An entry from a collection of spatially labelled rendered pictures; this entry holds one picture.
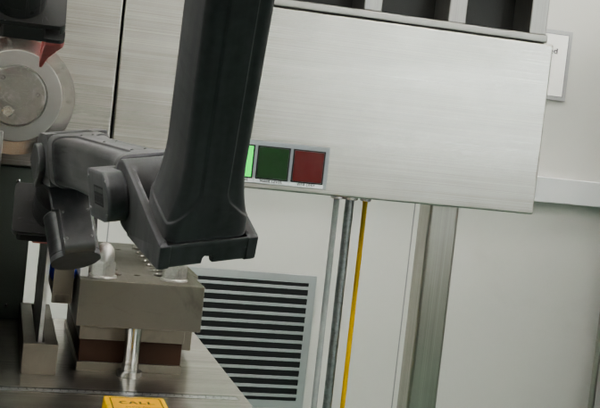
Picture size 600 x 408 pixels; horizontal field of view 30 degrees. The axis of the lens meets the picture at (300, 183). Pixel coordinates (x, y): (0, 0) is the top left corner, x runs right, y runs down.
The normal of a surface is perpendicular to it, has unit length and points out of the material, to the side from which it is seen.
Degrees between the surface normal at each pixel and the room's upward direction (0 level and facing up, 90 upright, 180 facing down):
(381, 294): 90
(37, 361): 90
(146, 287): 90
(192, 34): 101
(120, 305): 90
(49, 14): 50
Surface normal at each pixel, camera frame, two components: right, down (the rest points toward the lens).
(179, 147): -0.90, 0.12
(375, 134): 0.26, 0.08
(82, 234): 0.33, -0.33
